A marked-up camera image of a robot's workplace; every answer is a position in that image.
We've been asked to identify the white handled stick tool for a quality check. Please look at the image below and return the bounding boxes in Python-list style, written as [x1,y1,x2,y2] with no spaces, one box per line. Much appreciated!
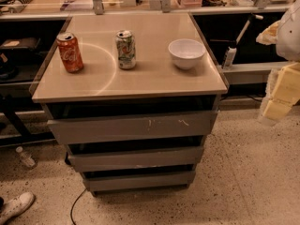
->
[235,13,264,45]

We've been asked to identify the green white soda can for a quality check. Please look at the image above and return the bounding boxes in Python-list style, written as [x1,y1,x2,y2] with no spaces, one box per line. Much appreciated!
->
[115,30,136,69]

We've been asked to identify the grey drawer cabinet with top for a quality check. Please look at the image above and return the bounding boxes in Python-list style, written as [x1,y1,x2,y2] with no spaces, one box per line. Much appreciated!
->
[30,13,228,181]

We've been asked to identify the grey top drawer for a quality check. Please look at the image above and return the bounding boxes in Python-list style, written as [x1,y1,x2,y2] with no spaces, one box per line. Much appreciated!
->
[48,111,217,144]

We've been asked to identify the white sneaker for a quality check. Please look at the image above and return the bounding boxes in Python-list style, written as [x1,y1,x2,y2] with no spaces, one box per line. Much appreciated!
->
[0,192,35,225]

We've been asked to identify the red cola can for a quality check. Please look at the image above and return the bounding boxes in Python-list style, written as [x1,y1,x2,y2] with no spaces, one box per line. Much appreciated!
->
[56,32,83,73]

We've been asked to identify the black floor cable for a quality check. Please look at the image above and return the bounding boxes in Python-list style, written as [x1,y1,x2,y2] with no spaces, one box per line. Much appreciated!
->
[69,187,88,225]

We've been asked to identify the grey drawer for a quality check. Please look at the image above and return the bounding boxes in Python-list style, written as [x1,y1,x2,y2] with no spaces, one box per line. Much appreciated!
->
[48,111,217,144]
[83,171,196,192]
[68,146,203,173]

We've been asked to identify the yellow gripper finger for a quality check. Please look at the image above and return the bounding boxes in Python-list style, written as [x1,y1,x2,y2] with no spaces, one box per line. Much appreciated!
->
[256,21,279,45]

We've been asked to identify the clear plastic bottle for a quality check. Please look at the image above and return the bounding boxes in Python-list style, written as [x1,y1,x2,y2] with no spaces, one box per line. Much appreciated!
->
[16,146,37,169]

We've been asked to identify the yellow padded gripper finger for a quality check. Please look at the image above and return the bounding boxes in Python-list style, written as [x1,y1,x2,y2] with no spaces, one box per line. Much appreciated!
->
[258,63,300,126]

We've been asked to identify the black case on shelf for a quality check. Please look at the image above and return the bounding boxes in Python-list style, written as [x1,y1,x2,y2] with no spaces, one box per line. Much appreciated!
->
[0,37,40,51]

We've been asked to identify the grey middle drawer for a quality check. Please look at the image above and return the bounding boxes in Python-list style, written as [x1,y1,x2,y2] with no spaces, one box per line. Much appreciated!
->
[68,146,203,173]

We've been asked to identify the white bowl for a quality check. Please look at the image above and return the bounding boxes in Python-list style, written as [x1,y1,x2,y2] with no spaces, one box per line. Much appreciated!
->
[168,38,206,69]

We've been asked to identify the grey bottom drawer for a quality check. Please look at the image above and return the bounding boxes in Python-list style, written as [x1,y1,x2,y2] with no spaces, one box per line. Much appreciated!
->
[83,171,196,192]

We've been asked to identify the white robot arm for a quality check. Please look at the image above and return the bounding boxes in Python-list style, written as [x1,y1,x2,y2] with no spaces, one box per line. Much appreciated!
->
[256,3,300,126]

